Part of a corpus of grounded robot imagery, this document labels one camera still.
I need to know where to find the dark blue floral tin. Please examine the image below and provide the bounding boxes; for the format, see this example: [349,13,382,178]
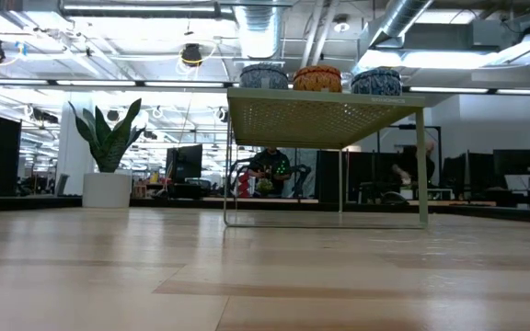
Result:
[238,63,290,90]

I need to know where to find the orange patterned tin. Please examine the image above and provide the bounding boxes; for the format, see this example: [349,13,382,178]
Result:
[292,64,343,94]

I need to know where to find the light blue floral tin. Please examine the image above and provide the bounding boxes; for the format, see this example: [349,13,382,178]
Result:
[351,67,403,97]

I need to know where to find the person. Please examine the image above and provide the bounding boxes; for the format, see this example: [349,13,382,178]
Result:
[391,140,436,188]
[248,146,293,197]

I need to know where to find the black cabinet panels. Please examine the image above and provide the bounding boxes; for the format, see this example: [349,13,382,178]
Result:
[315,150,404,203]

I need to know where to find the black computer monitor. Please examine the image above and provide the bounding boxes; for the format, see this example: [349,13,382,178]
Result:
[165,143,204,185]
[492,148,530,177]

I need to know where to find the LED strip light bar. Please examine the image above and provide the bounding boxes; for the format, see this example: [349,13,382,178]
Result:
[0,78,530,97]

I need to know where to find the snake plant in white pot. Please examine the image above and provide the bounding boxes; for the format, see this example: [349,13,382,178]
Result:
[68,97,146,209]

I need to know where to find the white column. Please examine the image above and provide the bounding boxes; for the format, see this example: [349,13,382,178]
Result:
[55,103,96,194]

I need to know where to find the black aluminium table frame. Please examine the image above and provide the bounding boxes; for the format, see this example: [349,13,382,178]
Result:
[0,193,530,226]

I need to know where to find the silver round ventilation duct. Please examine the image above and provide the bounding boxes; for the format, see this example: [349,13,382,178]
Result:
[232,0,287,83]

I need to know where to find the silver slanted ventilation duct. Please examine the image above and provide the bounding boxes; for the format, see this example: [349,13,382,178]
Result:
[342,0,434,86]

